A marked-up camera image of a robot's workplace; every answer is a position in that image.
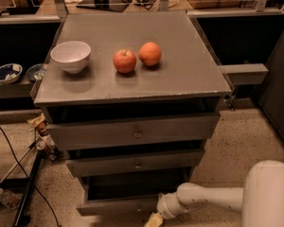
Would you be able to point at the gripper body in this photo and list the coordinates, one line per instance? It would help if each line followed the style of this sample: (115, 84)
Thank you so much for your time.
(164, 206)

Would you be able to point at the grey bottom drawer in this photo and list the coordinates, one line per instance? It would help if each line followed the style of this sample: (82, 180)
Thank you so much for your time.
(128, 192)

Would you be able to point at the grey drawer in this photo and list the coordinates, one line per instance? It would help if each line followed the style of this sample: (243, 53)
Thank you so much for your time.
(134, 162)
(133, 131)
(128, 192)

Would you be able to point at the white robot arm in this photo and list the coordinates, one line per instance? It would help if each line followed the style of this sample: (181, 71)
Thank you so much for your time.
(260, 201)

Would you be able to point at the grey middle drawer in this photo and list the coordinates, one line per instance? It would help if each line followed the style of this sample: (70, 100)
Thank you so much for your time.
(134, 162)

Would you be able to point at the grey top drawer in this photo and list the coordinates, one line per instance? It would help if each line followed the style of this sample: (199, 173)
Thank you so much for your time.
(133, 131)

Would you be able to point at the grey drawer cabinet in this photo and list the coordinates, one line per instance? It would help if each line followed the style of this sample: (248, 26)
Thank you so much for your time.
(186, 80)

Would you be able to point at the black tripod leg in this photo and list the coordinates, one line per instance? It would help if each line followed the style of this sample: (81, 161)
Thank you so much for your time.
(21, 217)

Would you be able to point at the snack wrapper pile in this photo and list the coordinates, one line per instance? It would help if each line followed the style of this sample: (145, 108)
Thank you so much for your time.
(44, 142)

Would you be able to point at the plastic water bottle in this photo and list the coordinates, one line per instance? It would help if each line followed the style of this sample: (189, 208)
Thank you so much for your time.
(9, 199)

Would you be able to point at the red apple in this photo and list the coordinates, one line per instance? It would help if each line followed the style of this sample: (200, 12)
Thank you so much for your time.
(124, 61)

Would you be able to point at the orange fruit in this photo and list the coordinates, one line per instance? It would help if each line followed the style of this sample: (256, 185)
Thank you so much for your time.
(150, 53)

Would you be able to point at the grey side shelf block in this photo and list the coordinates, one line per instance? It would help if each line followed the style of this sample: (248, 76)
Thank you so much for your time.
(244, 74)

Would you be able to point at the white ceramic bowl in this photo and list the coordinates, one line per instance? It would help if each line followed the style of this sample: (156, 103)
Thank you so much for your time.
(72, 57)

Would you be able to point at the small dark bowl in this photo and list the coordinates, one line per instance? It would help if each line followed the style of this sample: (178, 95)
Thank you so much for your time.
(35, 72)

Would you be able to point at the blue white patterned bowl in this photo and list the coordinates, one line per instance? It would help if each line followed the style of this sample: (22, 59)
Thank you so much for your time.
(10, 73)

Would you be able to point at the black monitor stand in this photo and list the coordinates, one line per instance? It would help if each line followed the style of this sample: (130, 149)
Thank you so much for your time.
(105, 5)

